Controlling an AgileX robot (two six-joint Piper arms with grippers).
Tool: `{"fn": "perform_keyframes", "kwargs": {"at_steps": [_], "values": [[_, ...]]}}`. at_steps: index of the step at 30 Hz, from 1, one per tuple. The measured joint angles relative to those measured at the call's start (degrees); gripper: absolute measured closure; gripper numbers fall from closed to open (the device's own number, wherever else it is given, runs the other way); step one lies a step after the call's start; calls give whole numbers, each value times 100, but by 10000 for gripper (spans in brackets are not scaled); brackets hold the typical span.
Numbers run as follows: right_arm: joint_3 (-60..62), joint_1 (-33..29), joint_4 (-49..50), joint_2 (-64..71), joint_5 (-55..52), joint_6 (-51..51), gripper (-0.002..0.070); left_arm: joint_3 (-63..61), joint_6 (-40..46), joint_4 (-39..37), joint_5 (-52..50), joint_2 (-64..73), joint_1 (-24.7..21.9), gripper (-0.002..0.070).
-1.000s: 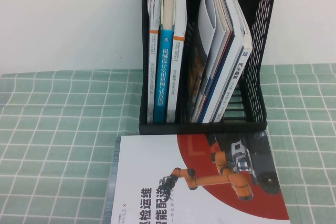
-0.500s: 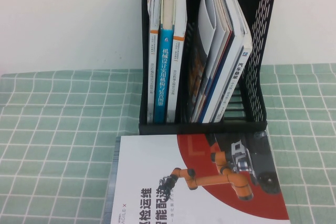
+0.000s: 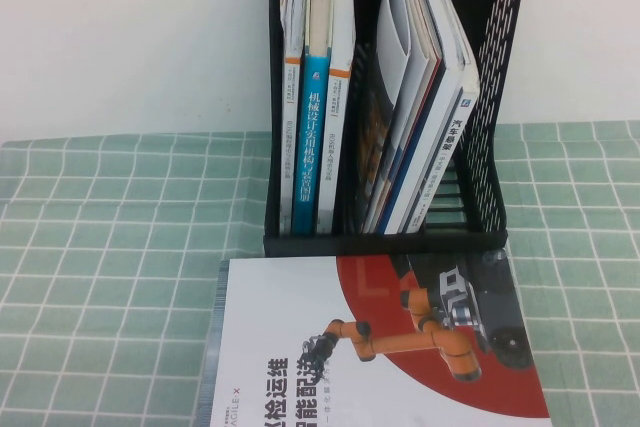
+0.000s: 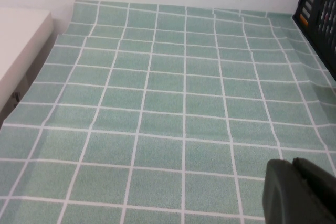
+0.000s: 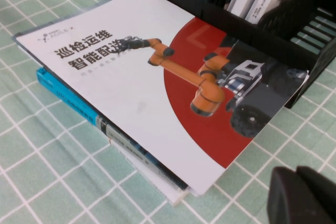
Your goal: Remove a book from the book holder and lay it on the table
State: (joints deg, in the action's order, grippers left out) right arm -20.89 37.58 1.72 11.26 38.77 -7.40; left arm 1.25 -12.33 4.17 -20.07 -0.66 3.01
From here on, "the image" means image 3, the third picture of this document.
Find white red robot brochure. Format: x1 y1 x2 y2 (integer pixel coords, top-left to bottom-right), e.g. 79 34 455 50
205 254 551 427

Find blue spine book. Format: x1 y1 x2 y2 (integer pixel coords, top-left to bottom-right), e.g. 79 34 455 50
292 0 337 236

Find thick white orange-banded book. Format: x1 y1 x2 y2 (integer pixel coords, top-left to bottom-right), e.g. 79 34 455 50
315 0 357 236

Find black mesh book holder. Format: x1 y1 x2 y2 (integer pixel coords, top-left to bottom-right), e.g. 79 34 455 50
263 0 525 258

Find thin white orange-banded book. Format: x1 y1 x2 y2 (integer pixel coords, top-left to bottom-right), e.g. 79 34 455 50
279 0 310 236

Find white automotive spine book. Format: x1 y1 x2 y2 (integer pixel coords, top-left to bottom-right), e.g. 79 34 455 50
407 64 482 235

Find dark cover photo magazine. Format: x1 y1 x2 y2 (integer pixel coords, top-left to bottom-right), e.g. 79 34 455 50
357 41 396 234

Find leaning magazines stack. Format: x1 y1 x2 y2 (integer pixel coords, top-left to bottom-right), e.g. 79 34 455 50
382 0 469 236

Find floppy white brochure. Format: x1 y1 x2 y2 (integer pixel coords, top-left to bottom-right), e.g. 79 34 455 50
363 0 431 234

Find orange-edged thin magazine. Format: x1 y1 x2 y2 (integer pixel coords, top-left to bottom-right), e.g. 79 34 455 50
372 0 446 234

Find green checkered tablecloth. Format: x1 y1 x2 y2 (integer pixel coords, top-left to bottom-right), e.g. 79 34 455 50
0 120 640 427

